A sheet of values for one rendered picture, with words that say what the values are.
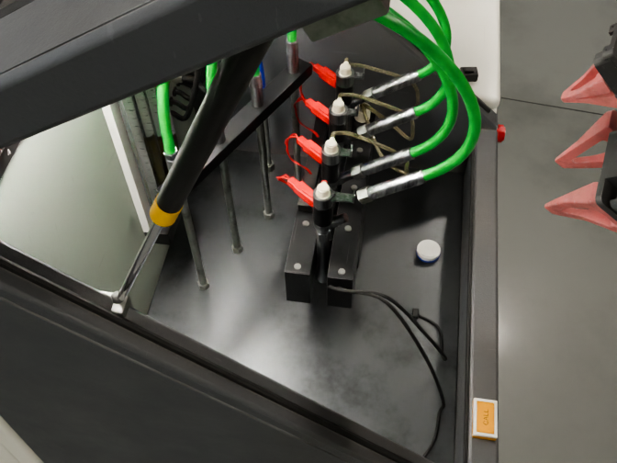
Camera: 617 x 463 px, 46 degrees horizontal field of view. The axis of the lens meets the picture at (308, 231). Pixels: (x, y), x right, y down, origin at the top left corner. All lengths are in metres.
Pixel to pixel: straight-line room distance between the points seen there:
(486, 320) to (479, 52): 0.54
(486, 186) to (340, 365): 0.37
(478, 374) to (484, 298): 0.12
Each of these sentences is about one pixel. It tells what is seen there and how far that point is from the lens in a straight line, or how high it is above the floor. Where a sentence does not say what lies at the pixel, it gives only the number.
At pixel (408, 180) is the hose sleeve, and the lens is 0.91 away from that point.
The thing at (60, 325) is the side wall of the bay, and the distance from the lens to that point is 0.64.
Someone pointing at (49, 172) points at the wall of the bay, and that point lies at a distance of 0.83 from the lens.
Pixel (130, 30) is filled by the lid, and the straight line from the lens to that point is 0.33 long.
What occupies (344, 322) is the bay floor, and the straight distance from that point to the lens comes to 1.17.
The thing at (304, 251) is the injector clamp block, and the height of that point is 0.98.
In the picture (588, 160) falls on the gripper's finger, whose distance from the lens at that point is 0.73.
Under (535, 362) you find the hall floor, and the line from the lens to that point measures 2.14.
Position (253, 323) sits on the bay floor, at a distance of 1.17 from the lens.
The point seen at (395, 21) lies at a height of 1.39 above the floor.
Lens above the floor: 1.85
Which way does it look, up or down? 54 degrees down
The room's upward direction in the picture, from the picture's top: 2 degrees counter-clockwise
